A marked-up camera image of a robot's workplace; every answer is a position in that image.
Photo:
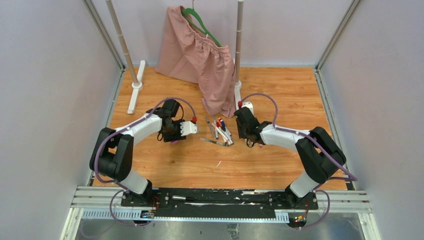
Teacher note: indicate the green clothes hanger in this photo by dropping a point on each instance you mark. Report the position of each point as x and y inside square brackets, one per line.
[202, 28]

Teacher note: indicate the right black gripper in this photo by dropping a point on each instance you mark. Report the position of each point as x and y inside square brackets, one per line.
[242, 134]

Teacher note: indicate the white rack foot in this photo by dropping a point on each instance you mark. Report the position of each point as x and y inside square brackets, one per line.
[136, 88]
[237, 94]

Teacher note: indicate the rack pole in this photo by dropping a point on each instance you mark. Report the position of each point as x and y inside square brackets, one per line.
[121, 38]
[239, 24]

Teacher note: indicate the pink cloth shorts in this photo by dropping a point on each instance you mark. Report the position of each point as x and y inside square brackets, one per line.
[189, 55]

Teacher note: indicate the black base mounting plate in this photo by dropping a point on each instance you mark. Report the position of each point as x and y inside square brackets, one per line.
[212, 203]

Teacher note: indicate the aluminium frame rail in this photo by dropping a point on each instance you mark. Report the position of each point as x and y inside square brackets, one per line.
[95, 203]

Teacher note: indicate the grey pen upright left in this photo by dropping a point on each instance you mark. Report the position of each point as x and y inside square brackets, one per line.
[211, 128]

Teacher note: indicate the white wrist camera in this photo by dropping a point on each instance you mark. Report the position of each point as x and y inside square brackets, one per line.
[188, 127]
[246, 104]

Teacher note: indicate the right white rack foot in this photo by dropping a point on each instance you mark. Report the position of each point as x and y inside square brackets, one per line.
[237, 94]

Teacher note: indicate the left white rack foot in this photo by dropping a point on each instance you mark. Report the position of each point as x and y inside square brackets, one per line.
[136, 88]

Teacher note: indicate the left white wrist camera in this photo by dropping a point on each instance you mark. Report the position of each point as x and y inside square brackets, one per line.
[188, 127]

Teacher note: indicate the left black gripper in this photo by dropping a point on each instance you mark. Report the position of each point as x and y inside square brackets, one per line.
[177, 136]

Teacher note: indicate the right rack pole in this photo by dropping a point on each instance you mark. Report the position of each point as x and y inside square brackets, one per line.
[239, 24]

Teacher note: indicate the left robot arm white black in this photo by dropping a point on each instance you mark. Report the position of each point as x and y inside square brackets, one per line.
[113, 152]

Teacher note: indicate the white marker red cap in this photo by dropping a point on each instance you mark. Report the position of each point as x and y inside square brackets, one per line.
[230, 141]

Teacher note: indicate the left rack pole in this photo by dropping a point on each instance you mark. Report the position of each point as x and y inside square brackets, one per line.
[121, 38]

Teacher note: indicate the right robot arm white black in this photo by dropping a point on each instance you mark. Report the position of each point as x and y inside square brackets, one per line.
[320, 156]

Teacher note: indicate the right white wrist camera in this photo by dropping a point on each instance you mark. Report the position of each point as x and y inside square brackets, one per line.
[246, 104]

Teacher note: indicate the grey pen lying apart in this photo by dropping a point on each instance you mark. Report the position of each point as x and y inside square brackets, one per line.
[215, 142]

